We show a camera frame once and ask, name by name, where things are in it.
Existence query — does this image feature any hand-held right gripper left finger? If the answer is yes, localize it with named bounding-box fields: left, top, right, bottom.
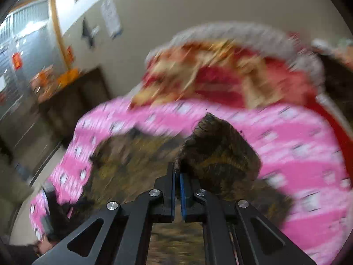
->
left=32, top=161, right=177, bottom=265

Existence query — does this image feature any brown yellow patterned garment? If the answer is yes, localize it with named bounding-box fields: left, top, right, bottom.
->
left=83, top=113, right=293, bottom=265

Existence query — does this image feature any person's left hand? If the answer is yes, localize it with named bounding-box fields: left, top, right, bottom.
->
left=35, top=238, right=59, bottom=255

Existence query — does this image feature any dark wooden cabinet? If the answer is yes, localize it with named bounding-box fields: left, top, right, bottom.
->
left=36, top=66, right=114, bottom=151

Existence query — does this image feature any red orange floral quilt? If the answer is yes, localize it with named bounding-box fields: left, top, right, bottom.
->
left=130, top=33, right=326, bottom=111

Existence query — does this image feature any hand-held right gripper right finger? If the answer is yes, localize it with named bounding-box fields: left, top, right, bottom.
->
left=179, top=172, right=317, bottom=265

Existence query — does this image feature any black star wall decoration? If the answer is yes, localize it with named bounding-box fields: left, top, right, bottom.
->
left=81, top=18, right=100, bottom=49

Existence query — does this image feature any grey floral upholstered bed end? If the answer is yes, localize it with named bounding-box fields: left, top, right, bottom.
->
left=145, top=21, right=326, bottom=89

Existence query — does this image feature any red door notice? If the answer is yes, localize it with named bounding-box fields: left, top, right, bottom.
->
left=12, top=52, right=24, bottom=70

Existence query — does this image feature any glass door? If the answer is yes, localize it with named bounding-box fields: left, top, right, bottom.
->
left=0, top=0, right=67, bottom=147

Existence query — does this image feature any orange box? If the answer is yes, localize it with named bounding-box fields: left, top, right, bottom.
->
left=56, top=68, right=81, bottom=88

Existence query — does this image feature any white wall poster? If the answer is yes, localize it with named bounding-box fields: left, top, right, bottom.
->
left=100, top=0, right=123, bottom=38

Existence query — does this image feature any pink penguin print blanket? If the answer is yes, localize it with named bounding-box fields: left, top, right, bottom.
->
left=29, top=99, right=351, bottom=260

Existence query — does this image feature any orange snack package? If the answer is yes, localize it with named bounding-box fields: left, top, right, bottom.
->
left=29, top=65, right=56, bottom=90

